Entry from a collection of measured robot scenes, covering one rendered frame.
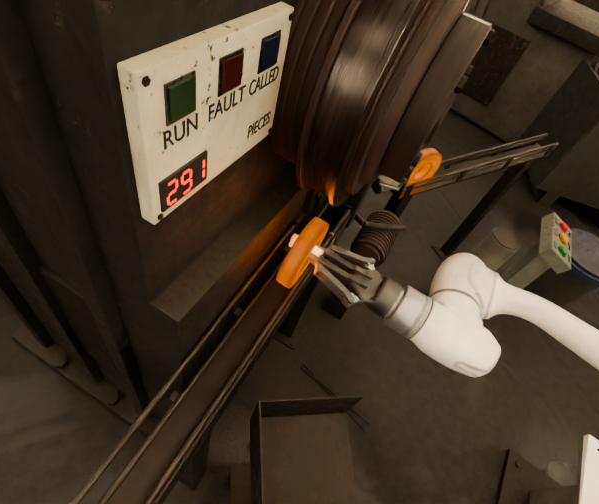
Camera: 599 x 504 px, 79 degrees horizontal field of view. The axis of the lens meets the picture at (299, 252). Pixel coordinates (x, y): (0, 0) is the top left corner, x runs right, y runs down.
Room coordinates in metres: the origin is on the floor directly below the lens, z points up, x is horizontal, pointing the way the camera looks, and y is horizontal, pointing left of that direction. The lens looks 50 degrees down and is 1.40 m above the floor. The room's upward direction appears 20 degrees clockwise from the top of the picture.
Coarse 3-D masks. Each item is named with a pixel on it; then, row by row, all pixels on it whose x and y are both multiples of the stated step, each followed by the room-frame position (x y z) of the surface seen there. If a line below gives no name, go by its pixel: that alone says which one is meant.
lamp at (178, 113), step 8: (184, 80) 0.30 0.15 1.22; (192, 80) 0.31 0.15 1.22; (168, 88) 0.28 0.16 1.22; (176, 88) 0.29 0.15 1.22; (184, 88) 0.30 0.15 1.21; (192, 88) 0.31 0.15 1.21; (168, 96) 0.28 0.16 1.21; (176, 96) 0.29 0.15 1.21; (184, 96) 0.30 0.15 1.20; (192, 96) 0.31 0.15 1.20; (168, 104) 0.28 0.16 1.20; (176, 104) 0.29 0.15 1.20; (184, 104) 0.30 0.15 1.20; (192, 104) 0.31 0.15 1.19; (176, 112) 0.29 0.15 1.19; (184, 112) 0.30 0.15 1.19; (176, 120) 0.29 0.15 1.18
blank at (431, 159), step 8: (424, 152) 1.10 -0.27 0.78; (432, 152) 1.11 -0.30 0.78; (424, 160) 1.09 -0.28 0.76; (432, 160) 1.12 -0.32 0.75; (440, 160) 1.15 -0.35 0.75; (416, 168) 1.07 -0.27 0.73; (424, 168) 1.15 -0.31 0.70; (432, 168) 1.14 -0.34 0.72; (416, 176) 1.12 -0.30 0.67; (424, 176) 1.13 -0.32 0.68
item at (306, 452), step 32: (256, 416) 0.19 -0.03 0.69; (288, 416) 0.24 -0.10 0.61; (320, 416) 0.26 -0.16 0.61; (256, 448) 0.15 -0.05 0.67; (288, 448) 0.18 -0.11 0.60; (320, 448) 0.20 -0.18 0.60; (256, 480) 0.10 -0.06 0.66; (288, 480) 0.13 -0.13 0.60; (320, 480) 0.15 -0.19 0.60; (352, 480) 0.17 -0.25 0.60
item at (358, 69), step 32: (384, 0) 0.53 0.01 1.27; (416, 0) 0.52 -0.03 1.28; (352, 32) 0.50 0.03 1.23; (384, 32) 0.50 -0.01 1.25; (352, 64) 0.49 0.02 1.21; (384, 64) 0.47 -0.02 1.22; (352, 96) 0.47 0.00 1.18; (320, 128) 0.47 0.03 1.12; (352, 128) 0.45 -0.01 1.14; (320, 160) 0.47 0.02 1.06; (320, 192) 0.53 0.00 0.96
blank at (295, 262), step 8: (312, 224) 0.49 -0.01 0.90; (320, 224) 0.50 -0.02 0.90; (328, 224) 0.53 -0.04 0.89; (304, 232) 0.47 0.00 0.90; (312, 232) 0.47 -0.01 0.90; (320, 232) 0.48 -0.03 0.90; (296, 240) 0.45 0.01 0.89; (304, 240) 0.45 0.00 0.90; (312, 240) 0.46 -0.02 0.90; (320, 240) 0.52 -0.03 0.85; (296, 248) 0.44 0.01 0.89; (304, 248) 0.44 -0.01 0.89; (312, 248) 0.46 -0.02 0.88; (288, 256) 0.43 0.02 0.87; (296, 256) 0.43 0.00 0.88; (304, 256) 0.43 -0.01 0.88; (288, 264) 0.42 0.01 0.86; (296, 264) 0.42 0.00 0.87; (304, 264) 0.48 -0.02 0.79; (280, 272) 0.41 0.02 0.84; (288, 272) 0.41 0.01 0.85; (296, 272) 0.41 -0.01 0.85; (280, 280) 0.41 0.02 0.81; (288, 280) 0.41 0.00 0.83; (296, 280) 0.46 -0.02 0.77
